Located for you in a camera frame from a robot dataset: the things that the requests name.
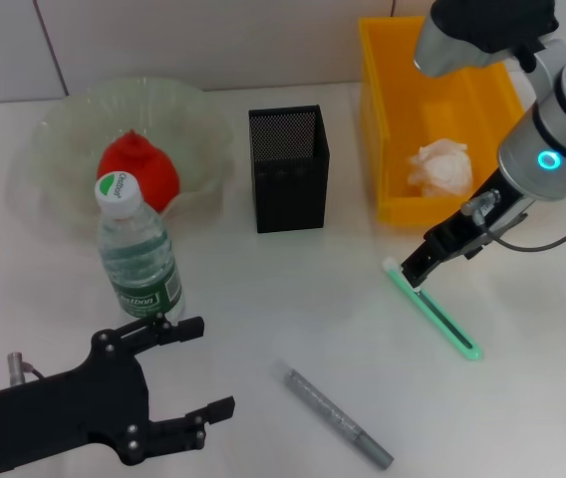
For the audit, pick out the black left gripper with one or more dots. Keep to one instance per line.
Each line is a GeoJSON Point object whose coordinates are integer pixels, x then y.
{"type": "Point", "coordinates": [74, 408]}

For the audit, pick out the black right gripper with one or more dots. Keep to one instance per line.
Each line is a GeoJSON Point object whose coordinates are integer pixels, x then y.
{"type": "Point", "coordinates": [472, 229]}

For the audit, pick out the mint green utility knife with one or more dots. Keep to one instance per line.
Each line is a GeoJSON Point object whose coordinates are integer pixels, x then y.
{"type": "Point", "coordinates": [450, 328]}

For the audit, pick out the white paper ball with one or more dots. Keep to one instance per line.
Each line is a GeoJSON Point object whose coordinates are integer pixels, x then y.
{"type": "Point", "coordinates": [440, 169]}

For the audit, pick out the clear green-label water bottle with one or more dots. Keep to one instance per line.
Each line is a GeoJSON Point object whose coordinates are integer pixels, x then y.
{"type": "Point", "coordinates": [138, 259]}

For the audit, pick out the red-orange toy orange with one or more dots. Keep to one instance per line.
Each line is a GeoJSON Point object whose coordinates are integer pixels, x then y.
{"type": "Point", "coordinates": [153, 164]}

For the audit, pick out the black mesh pen holder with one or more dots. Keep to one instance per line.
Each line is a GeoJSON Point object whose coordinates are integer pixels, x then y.
{"type": "Point", "coordinates": [288, 199]}

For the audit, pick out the grey marker pen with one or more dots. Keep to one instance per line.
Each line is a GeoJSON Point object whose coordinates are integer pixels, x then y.
{"type": "Point", "coordinates": [328, 408]}

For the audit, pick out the translucent wavy fruit plate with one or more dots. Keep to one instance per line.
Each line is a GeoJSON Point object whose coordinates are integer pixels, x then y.
{"type": "Point", "coordinates": [64, 129]}

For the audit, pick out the yellow plastic storage bin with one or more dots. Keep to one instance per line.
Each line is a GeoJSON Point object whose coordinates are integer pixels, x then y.
{"type": "Point", "coordinates": [412, 211]}

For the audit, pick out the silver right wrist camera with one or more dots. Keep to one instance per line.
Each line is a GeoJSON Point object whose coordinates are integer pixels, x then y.
{"type": "Point", "coordinates": [487, 20]}

